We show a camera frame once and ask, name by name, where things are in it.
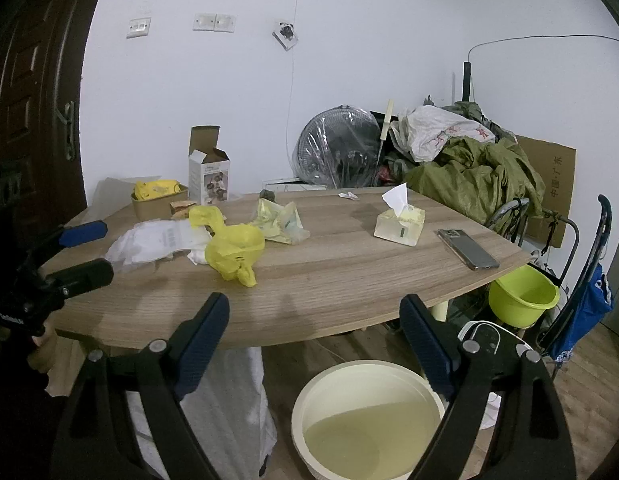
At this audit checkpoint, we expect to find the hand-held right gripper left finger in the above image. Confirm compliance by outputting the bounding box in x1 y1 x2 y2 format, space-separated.
49 292 231 480

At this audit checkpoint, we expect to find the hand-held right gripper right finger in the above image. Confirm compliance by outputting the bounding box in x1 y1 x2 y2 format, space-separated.
399 294 577 480

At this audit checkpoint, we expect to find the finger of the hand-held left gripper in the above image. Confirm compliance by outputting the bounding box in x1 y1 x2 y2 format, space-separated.
42 258 115 307
35 220 108 263

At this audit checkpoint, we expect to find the white printed plastic packet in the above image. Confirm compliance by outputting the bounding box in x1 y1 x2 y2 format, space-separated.
104 220 212 275

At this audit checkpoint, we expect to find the cream plastic waste bin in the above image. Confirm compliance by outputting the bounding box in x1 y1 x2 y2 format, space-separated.
290 360 446 480

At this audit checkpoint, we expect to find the yellow plastic bag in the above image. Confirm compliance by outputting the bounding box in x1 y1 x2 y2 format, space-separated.
189 205 266 288

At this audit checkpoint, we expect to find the pale yellow wrapper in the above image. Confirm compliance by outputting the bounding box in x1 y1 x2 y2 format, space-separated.
249 198 310 246

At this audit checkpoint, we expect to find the person's left hand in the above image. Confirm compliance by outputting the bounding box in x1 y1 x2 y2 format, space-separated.
28 327 57 373

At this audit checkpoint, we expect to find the white kitchen appliance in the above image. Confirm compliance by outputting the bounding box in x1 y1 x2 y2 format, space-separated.
457 321 535 431

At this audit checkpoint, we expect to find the white sack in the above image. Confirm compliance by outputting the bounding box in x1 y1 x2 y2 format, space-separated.
126 347 277 480

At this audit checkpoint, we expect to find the brown paper bowl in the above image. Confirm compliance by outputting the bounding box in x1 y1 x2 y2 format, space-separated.
130 184 189 222

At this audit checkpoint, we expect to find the green plastic basin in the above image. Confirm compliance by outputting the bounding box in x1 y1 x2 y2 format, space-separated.
488 263 561 328

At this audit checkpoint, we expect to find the grey smartphone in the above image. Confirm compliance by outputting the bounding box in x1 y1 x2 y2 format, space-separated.
437 228 501 271

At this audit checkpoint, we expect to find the pale yellow tissue pack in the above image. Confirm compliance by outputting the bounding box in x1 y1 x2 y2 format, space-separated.
373 183 426 247

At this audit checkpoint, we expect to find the white open carton box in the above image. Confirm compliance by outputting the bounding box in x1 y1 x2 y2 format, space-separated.
188 125 231 206

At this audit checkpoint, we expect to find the dark brown wooden door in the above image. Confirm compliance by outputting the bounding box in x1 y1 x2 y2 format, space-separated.
0 0 97 241

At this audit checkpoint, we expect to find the blue shopping trolley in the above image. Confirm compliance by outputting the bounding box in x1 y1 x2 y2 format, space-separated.
537 195 615 367

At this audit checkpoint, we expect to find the flat white box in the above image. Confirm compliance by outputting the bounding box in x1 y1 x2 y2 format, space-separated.
262 179 327 195

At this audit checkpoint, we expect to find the olive green cloth pile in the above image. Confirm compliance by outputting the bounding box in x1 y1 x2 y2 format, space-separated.
404 101 546 235

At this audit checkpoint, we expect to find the brown cardboard box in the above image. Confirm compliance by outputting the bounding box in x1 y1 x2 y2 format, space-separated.
514 135 578 249

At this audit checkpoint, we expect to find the white printed plastic bag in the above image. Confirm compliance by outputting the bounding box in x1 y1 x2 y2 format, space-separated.
389 105 497 163

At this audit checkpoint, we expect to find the plastic-wrapped electric fan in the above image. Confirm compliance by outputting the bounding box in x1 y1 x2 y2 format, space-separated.
292 105 385 188

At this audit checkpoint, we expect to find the metal door handle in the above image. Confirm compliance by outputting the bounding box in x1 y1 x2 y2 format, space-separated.
59 101 76 161

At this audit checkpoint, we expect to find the metal folding chair frame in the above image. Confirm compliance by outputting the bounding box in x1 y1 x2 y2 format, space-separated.
487 197 580 263

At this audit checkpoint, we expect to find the single white wall switch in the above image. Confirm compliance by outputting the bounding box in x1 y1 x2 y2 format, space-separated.
126 16 152 39

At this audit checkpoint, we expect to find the double white wall switch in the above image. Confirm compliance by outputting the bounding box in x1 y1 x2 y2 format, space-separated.
192 12 237 32

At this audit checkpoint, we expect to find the thin hanging wall cable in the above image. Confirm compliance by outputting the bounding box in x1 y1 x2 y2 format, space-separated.
282 0 306 183

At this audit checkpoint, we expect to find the broken wall socket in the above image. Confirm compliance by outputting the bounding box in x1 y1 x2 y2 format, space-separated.
272 21 300 51

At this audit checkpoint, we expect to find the black wall cable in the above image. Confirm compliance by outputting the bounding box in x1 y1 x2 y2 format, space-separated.
467 34 619 63

